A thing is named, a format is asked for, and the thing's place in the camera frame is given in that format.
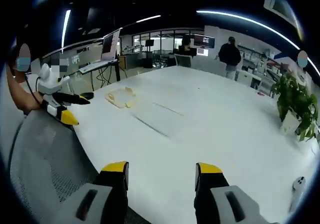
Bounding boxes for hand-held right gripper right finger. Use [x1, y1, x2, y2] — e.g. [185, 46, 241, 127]
[194, 161, 276, 224]

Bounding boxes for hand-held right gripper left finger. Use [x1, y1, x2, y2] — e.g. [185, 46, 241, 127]
[62, 160, 130, 224]

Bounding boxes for clear plastic container yellow buckles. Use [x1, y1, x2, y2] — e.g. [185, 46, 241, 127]
[104, 85, 138, 109]

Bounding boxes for grey mesh office chair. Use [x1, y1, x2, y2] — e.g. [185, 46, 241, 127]
[9, 108, 115, 224]

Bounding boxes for ceiling light strip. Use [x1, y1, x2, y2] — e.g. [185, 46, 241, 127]
[61, 8, 73, 53]
[135, 14, 162, 24]
[196, 8, 301, 50]

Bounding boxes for black laptop stand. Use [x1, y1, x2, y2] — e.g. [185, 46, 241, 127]
[91, 62, 122, 90]

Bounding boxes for open laptop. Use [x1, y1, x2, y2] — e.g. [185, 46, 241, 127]
[79, 28, 121, 74]

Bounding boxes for white controller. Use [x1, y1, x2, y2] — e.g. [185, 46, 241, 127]
[289, 175, 307, 213]

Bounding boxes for white plant pot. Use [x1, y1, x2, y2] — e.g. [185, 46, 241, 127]
[279, 108, 302, 135]

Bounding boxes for white office chair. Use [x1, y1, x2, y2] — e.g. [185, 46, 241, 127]
[174, 53, 193, 68]

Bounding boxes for white cabinet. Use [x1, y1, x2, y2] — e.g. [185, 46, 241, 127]
[236, 68, 262, 89]

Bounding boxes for green potted plant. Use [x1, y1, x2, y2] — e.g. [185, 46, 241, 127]
[270, 72, 320, 142]

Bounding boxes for dark monitor screen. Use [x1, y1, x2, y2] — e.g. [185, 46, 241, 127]
[193, 34, 216, 49]

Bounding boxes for black cable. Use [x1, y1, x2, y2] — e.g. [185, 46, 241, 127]
[22, 72, 45, 105]

